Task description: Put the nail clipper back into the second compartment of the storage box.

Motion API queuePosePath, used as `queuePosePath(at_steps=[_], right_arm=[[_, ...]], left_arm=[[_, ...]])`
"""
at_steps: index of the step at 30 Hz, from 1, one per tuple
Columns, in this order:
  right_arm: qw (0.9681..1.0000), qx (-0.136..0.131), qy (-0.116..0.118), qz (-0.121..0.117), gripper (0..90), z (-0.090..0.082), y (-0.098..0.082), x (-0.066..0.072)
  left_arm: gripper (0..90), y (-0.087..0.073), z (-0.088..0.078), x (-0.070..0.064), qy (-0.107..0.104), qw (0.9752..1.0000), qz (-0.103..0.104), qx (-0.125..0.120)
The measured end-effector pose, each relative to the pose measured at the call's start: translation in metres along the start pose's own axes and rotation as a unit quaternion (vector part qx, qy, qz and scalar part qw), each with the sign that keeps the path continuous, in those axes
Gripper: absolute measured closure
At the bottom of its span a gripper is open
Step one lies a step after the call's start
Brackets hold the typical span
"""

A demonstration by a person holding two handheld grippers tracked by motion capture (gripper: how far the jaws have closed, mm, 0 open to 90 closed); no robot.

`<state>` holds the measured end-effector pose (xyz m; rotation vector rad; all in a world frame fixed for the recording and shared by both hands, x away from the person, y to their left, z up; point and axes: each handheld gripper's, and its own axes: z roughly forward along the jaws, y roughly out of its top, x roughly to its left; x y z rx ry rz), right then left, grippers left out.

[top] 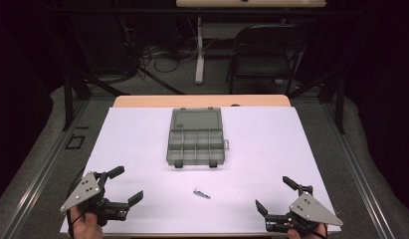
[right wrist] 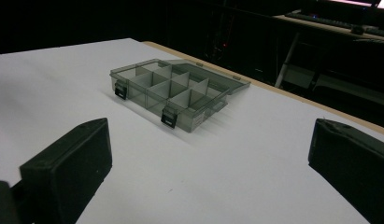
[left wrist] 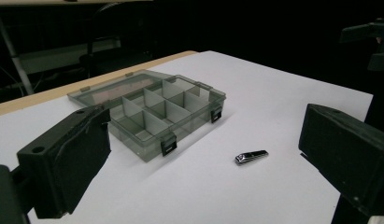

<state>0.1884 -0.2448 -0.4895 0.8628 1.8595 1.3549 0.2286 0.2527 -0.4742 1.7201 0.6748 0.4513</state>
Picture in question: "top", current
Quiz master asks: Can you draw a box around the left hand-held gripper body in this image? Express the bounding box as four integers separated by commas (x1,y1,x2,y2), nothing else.
60,171,130,227

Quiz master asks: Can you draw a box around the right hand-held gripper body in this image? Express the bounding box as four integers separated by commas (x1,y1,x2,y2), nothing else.
265,184,344,233

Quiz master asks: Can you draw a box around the small silver metal part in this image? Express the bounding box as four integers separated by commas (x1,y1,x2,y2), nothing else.
192,187,212,200

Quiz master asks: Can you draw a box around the grey plastic compartment box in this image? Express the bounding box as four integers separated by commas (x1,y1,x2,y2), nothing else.
165,107,231,169

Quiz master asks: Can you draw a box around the person's right hand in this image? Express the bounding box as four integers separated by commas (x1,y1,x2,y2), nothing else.
287,223,328,239

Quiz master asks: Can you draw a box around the person's left hand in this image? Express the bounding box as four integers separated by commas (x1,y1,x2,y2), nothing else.
70,204,103,239

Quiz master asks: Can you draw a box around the black metal stand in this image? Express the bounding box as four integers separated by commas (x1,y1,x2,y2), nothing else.
62,71,130,132
288,71,346,135

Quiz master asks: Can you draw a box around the black folding chair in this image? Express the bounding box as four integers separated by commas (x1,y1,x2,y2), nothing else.
226,24,309,97

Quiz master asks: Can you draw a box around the white desk with leg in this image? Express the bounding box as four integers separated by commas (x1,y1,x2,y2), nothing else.
175,0,327,86

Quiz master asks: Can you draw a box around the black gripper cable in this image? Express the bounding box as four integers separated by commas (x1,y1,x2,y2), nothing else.
66,208,87,239

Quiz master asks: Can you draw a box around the aluminium floor rail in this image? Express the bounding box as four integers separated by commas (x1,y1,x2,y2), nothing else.
319,103,397,239
0,99,91,239

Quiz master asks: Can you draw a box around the tangle of floor cables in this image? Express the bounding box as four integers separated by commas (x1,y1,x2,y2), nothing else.
123,16,201,83

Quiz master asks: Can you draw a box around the black horizontal frame bar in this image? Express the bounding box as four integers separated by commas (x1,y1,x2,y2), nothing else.
51,6,362,17

